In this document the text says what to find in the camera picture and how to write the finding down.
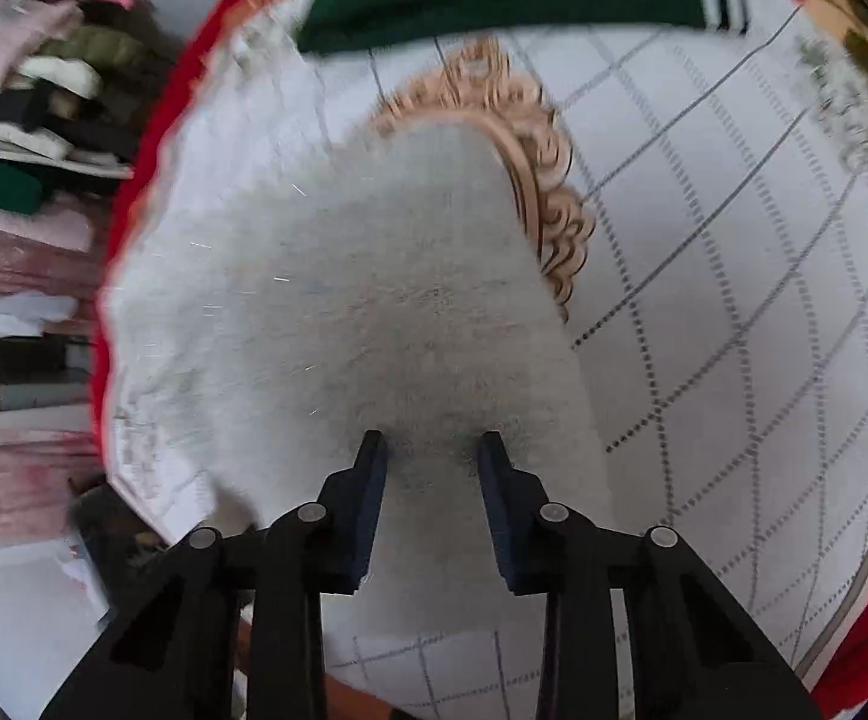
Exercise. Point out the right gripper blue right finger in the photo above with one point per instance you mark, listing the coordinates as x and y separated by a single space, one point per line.
512 501

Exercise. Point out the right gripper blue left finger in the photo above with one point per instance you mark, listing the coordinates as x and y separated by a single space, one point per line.
352 500

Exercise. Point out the white tweed jacket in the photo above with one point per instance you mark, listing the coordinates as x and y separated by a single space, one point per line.
385 284

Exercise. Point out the clothes rack with garments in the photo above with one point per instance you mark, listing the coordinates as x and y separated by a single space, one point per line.
78 82

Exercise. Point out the white diamond pattern sheet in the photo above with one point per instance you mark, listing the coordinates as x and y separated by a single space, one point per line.
698 207

